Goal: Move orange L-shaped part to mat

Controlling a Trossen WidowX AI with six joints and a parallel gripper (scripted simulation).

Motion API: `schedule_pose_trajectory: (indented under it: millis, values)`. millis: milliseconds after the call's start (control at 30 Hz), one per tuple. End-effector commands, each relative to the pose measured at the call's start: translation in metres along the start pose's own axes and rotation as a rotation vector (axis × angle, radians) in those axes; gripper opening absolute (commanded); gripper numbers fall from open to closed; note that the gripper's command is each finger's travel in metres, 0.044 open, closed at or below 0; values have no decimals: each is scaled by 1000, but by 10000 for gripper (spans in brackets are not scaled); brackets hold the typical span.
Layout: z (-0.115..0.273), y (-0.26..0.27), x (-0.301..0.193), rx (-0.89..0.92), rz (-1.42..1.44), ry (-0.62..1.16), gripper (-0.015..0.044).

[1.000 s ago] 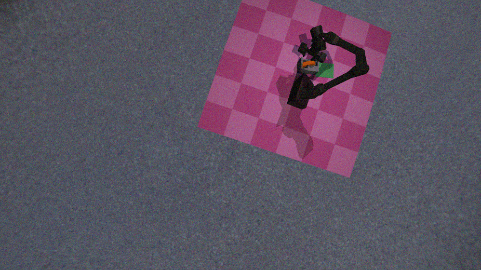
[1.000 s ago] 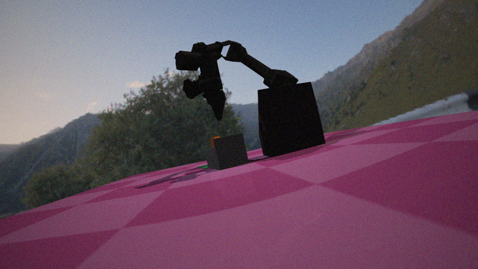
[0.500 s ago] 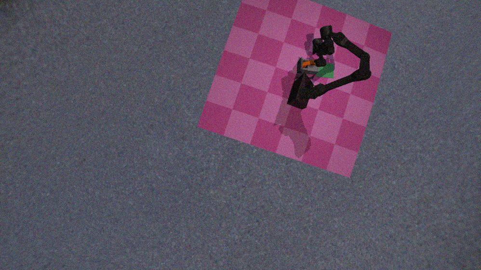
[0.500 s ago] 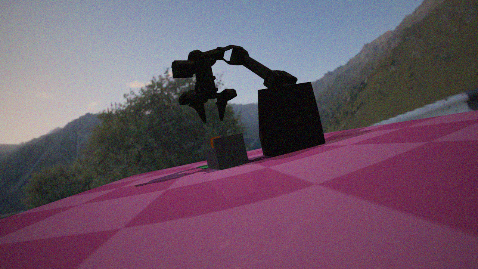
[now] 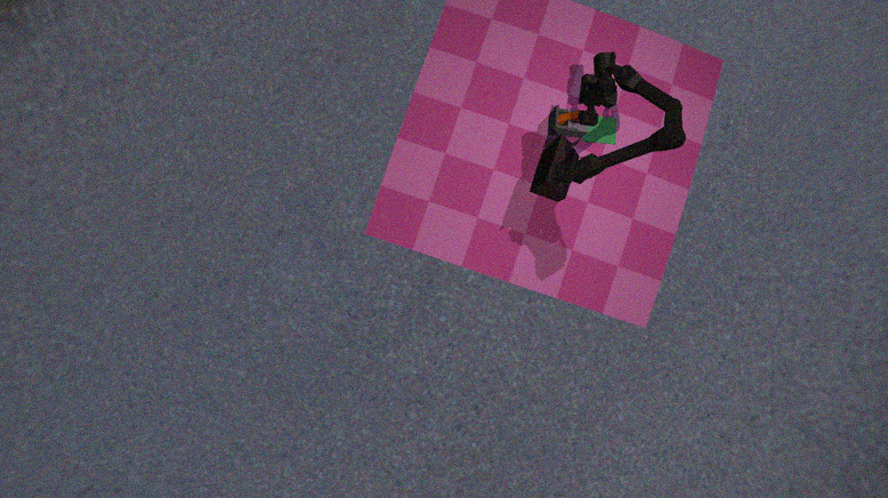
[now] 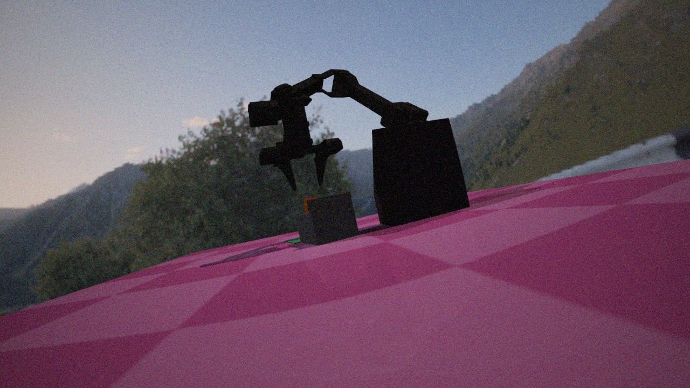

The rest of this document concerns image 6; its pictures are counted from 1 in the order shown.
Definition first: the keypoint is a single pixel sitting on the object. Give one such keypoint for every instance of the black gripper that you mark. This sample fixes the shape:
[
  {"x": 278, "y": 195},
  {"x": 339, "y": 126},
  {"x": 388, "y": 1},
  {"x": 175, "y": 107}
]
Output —
[{"x": 296, "y": 132}]

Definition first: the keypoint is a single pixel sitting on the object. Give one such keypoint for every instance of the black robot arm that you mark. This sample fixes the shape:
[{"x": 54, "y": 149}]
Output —
[{"x": 288, "y": 102}]

